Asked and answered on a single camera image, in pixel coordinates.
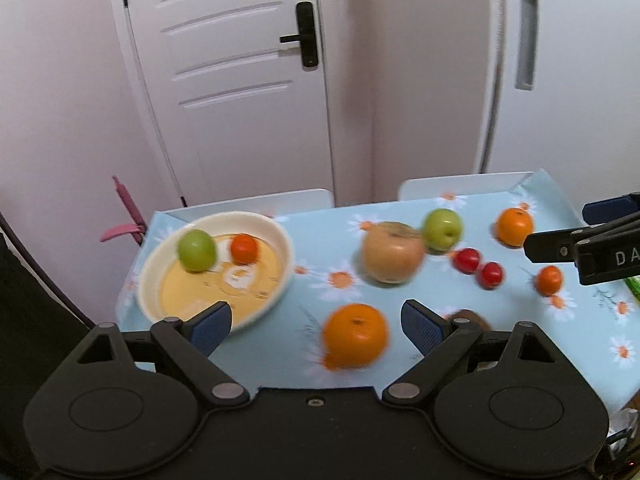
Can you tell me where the cream ceramic bowl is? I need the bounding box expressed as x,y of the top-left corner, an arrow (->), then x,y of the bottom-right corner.
137,211 -> 294,333

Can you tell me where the large green apple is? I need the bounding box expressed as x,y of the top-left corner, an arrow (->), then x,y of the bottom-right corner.
422,208 -> 463,252

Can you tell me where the white cabinet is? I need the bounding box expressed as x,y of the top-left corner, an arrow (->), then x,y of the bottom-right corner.
475,0 -> 640,221

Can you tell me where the grey recessed cabinet handle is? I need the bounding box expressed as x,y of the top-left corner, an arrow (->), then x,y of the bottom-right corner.
514,0 -> 540,91

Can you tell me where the small tangerine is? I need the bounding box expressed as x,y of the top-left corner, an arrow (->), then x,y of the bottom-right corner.
535,265 -> 564,297

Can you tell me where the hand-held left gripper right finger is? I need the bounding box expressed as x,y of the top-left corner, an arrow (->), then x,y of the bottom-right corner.
382,299 -> 558,406

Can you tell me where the white chair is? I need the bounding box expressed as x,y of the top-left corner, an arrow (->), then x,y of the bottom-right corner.
397,171 -> 534,202
165,188 -> 335,222

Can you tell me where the white panelled door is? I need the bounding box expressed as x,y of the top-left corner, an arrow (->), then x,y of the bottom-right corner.
107,0 -> 337,209

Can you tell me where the orange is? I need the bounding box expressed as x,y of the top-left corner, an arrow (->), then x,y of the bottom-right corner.
495,207 -> 535,247
322,303 -> 390,371

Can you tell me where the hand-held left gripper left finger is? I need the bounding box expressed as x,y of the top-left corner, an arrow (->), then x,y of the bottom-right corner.
75,302 -> 251,408

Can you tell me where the pink plastic hanger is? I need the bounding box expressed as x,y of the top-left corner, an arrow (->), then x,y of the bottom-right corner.
100,175 -> 149,247

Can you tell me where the brownish yellow apple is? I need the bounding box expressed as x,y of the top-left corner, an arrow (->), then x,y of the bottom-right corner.
362,221 -> 427,284

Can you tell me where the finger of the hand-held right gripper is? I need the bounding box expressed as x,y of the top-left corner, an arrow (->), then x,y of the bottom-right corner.
523,211 -> 640,265
582,194 -> 640,226

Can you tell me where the orange-red tomato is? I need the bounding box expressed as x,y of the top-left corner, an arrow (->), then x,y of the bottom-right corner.
230,233 -> 260,265

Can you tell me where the small green apple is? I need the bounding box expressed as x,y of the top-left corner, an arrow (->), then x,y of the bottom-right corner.
177,229 -> 218,273

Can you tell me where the red cherry tomato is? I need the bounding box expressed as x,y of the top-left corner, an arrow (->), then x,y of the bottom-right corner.
477,261 -> 504,290
452,247 -> 481,275

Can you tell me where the black door lock handle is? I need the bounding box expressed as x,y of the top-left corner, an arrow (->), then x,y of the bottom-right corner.
279,1 -> 319,69

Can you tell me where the white plastic bag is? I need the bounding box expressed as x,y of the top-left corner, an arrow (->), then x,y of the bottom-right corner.
606,406 -> 640,454

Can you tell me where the brown kiwi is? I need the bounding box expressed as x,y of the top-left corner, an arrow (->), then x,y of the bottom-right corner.
444,309 -> 493,333

